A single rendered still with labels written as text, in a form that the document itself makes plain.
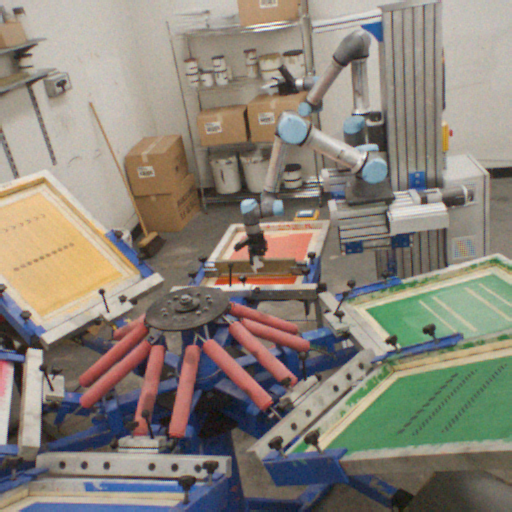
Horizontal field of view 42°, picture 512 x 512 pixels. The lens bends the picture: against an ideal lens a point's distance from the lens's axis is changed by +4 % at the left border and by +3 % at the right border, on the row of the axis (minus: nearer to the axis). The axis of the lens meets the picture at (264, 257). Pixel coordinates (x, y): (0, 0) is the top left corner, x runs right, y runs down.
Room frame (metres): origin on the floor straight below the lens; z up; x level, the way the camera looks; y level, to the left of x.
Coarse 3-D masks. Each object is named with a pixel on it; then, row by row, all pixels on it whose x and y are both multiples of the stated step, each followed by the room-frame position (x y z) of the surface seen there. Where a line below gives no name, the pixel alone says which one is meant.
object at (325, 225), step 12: (240, 228) 3.46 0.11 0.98; (264, 228) 3.42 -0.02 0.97; (276, 228) 3.39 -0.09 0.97; (288, 228) 3.37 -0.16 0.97; (300, 228) 3.36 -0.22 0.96; (312, 228) 3.34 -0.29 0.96; (324, 228) 3.24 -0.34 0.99; (228, 240) 3.31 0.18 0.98; (324, 240) 3.10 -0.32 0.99; (216, 252) 3.16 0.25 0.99
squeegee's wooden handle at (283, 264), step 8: (216, 264) 2.89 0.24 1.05; (224, 264) 2.88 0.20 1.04; (240, 264) 2.86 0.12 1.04; (248, 264) 2.85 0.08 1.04; (264, 264) 2.82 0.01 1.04; (272, 264) 2.81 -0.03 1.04; (280, 264) 2.80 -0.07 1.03; (288, 264) 2.79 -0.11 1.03; (224, 272) 2.88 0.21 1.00; (232, 272) 2.87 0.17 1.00; (240, 272) 2.86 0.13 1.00; (248, 272) 2.85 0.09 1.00
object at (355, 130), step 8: (344, 120) 3.50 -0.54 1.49; (352, 120) 3.47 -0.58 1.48; (360, 120) 3.45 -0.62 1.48; (344, 128) 3.46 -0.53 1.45; (352, 128) 3.43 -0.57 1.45; (360, 128) 3.43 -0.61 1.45; (344, 136) 3.47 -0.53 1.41; (352, 136) 3.43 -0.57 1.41; (360, 136) 3.43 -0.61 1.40; (352, 144) 3.43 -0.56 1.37; (360, 144) 3.42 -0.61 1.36
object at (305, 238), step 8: (280, 240) 3.25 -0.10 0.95; (288, 240) 3.24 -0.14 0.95; (304, 240) 3.20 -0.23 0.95; (304, 248) 3.10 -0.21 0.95; (296, 256) 3.02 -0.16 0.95; (304, 256) 3.01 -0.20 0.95; (256, 280) 2.83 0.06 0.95; (264, 280) 2.82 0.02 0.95; (272, 280) 2.80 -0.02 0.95; (280, 280) 2.79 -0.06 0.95; (288, 280) 2.78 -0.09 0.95
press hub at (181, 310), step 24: (192, 288) 2.17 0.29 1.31; (216, 288) 2.14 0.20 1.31; (168, 312) 2.02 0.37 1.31; (192, 312) 1.99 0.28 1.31; (216, 312) 1.96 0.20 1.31; (192, 336) 2.00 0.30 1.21; (168, 408) 1.89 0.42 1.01; (216, 408) 1.85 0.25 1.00; (216, 432) 1.85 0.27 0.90; (240, 480) 2.03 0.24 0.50; (240, 504) 2.00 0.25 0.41
